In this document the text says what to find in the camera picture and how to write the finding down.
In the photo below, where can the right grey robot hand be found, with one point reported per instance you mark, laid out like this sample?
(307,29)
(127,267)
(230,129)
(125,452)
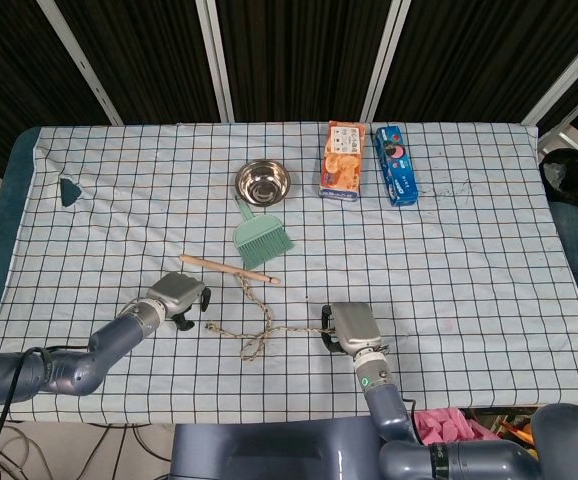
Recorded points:
(354,325)

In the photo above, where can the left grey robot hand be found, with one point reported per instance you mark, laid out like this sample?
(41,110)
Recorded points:
(176,292)

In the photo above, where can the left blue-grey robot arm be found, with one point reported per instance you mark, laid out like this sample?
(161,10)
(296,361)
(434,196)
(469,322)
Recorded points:
(69,370)

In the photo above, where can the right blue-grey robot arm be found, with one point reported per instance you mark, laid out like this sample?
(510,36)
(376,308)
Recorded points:
(394,415)

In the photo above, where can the wooden stick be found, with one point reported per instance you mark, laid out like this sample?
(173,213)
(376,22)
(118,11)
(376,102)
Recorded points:
(209,263)

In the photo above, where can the checked white tablecloth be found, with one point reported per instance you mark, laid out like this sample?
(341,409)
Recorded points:
(419,260)

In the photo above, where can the green hand brush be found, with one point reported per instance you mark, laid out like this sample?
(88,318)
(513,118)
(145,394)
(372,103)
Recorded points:
(259,240)

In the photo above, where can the pink cloth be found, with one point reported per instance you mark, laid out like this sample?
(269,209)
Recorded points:
(439,425)

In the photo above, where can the stainless steel bowl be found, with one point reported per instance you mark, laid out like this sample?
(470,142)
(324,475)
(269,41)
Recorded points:
(264,182)

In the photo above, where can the blue-grey robot torso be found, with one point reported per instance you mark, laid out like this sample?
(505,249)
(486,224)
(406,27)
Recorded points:
(269,450)

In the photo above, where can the orange cracker box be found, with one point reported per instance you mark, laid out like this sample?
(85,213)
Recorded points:
(341,165)

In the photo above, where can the blue Oreo box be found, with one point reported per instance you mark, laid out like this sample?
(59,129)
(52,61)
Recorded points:
(396,170)

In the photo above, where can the orange plastic toy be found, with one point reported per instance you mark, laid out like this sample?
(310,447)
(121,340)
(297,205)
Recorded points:
(510,425)

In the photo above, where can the teal table padding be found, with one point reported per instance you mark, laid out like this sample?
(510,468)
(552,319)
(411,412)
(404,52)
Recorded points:
(4,215)

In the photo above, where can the black plastic bag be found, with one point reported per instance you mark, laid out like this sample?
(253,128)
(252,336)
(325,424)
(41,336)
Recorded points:
(574,175)

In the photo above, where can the white partition frame post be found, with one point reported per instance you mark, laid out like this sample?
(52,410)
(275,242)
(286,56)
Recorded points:
(564,75)
(386,60)
(214,60)
(79,62)

